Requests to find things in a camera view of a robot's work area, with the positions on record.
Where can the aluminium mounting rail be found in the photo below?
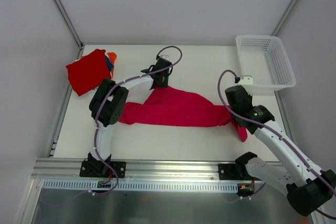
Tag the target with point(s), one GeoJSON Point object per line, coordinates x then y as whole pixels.
{"type": "Point", "coordinates": [174, 171]}

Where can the right aluminium frame post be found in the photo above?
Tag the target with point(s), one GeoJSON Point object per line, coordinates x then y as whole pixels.
{"type": "Point", "coordinates": [284, 17]}

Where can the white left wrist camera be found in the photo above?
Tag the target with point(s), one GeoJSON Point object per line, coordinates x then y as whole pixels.
{"type": "Point", "coordinates": [164, 57]}

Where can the folded orange t-shirt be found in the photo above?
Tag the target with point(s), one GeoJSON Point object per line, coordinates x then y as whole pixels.
{"type": "Point", "coordinates": [112, 58]}

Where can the folded red t-shirt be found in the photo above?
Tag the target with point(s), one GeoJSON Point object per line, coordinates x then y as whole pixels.
{"type": "Point", "coordinates": [88, 72]}

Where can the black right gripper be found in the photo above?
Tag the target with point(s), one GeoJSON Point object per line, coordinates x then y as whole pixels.
{"type": "Point", "coordinates": [237, 120]}

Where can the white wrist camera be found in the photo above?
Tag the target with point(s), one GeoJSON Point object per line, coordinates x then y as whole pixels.
{"type": "Point", "coordinates": [164, 57]}
{"type": "Point", "coordinates": [246, 81]}

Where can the white slotted cable duct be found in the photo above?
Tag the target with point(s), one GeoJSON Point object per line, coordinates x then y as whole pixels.
{"type": "Point", "coordinates": [98, 185]}

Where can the white perforated plastic basket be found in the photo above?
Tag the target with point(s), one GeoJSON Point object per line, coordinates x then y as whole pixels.
{"type": "Point", "coordinates": [265, 60]}

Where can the left aluminium frame post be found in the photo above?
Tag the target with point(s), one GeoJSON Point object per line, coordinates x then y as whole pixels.
{"type": "Point", "coordinates": [64, 15]}

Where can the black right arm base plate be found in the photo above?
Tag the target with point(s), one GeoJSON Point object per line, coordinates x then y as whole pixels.
{"type": "Point", "coordinates": [231, 171]}

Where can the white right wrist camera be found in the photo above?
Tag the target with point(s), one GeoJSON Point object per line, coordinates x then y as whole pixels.
{"type": "Point", "coordinates": [246, 81]}

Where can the crimson pink t-shirt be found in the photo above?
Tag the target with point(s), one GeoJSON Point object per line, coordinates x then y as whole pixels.
{"type": "Point", "coordinates": [173, 107]}

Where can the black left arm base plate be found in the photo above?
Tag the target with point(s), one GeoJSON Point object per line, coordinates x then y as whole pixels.
{"type": "Point", "coordinates": [118, 169]}

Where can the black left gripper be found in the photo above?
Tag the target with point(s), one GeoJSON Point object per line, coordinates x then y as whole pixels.
{"type": "Point", "coordinates": [160, 77]}

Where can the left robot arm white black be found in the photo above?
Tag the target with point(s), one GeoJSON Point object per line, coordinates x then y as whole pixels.
{"type": "Point", "coordinates": [106, 108]}

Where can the aluminium frame post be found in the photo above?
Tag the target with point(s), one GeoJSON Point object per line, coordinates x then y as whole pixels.
{"type": "Point", "coordinates": [64, 15]}
{"type": "Point", "coordinates": [284, 17]}

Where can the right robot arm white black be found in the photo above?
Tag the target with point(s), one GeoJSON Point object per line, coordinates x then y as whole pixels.
{"type": "Point", "coordinates": [306, 185]}

